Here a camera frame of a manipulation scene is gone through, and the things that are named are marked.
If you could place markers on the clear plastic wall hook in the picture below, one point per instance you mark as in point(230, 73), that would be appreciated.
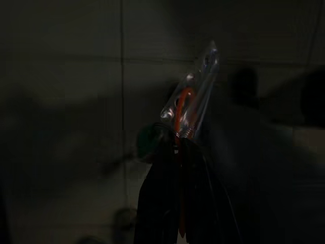
point(204, 76)

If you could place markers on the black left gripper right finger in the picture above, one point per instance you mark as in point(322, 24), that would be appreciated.
point(205, 203)

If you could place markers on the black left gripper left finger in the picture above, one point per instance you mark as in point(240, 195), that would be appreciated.
point(160, 203)

